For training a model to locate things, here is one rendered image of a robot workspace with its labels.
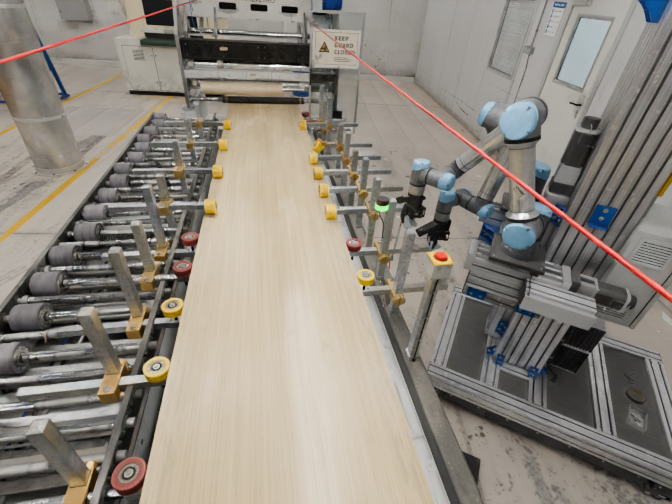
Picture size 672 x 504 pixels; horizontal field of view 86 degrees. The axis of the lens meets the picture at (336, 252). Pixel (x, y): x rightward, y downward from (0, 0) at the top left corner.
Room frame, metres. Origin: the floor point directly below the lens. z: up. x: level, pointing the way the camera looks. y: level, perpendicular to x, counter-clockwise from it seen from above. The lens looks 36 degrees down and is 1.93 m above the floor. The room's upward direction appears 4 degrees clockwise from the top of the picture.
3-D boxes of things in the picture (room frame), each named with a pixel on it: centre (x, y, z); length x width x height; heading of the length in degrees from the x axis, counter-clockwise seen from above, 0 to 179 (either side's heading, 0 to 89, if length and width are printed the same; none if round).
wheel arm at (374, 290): (1.28, -0.33, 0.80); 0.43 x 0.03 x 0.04; 103
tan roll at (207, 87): (3.89, 0.87, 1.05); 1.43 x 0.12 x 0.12; 103
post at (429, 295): (0.97, -0.35, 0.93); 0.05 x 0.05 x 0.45; 13
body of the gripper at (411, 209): (1.50, -0.35, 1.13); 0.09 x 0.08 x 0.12; 33
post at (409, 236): (1.23, -0.29, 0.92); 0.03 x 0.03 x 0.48; 13
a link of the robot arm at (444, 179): (1.46, -0.43, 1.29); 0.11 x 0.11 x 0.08; 52
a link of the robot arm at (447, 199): (1.58, -0.52, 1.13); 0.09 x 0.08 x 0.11; 127
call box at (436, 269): (0.97, -0.35, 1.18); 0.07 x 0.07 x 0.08; 13
